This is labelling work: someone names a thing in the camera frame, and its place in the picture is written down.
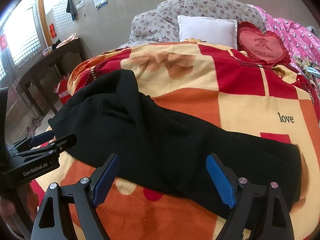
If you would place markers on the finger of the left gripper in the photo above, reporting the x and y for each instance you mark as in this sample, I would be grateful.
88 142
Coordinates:
57 146
26 144

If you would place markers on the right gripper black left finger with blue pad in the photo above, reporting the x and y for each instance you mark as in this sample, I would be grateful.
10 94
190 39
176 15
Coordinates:
54 221

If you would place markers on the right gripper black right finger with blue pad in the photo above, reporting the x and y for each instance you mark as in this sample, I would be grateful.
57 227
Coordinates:
264 204

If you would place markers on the black pants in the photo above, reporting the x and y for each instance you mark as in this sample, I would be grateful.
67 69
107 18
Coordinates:
166 150

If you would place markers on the person's left hand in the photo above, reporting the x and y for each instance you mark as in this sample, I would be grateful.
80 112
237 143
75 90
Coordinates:
7 208

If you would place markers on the red shopping bag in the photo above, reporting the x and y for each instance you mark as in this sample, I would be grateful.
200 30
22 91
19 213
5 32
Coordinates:
61 89

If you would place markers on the dark wooden table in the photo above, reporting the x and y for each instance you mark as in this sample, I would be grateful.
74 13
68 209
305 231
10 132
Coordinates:
39 80

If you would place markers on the window with blinds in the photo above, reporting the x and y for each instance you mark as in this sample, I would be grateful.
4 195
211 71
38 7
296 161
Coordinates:
21 41

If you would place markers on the dark hanging cloth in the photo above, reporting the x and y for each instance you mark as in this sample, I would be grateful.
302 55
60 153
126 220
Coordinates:
71 9

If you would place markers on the red orange yellow blanket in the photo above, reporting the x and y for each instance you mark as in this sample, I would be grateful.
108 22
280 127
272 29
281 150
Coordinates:
219 85

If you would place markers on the floral grey quilt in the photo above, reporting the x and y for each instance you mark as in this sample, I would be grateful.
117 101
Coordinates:
161 25

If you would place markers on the red heart cushion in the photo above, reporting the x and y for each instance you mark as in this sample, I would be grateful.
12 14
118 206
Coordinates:
262 48

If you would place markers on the pink patterned quilt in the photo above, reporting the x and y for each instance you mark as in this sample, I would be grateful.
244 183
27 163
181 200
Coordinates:
297 39

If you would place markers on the white pillow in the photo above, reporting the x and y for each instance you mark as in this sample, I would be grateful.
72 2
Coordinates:
207 29

